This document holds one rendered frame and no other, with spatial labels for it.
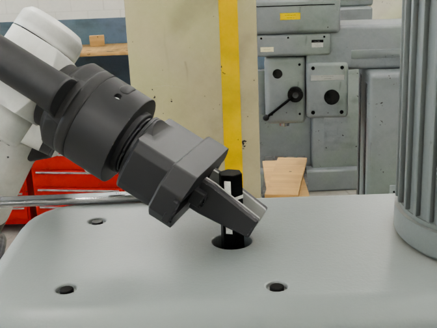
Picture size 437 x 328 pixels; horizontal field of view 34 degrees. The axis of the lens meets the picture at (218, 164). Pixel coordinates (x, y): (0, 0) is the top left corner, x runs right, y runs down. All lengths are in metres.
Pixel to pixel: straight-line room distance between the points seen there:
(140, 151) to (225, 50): 1.75
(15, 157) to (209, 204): 0.41
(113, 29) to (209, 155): 9.15
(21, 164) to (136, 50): 1.42
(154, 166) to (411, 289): 0.23
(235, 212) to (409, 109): 0.17
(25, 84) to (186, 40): 1.75
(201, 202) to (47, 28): 0.21
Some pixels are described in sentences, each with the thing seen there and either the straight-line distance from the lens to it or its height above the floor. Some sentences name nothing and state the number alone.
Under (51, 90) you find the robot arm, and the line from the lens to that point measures 0.62.
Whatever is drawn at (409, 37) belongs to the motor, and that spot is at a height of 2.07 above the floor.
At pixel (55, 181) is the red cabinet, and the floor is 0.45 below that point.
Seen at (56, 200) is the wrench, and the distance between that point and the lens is 0.78.
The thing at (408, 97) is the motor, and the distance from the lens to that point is 0.63.
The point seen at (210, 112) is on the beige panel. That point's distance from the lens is 2.40.
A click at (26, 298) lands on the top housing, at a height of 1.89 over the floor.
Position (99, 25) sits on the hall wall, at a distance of 9.81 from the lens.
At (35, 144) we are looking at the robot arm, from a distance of 0.94.
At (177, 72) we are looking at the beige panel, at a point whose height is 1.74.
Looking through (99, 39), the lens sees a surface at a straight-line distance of 9.49.
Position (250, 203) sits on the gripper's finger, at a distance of 0.65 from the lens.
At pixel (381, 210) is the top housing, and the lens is 0.74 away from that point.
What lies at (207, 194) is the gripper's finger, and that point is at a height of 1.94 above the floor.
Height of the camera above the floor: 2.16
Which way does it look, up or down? 17 degrees down
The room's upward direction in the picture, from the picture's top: 2 degrees counter-clockwise
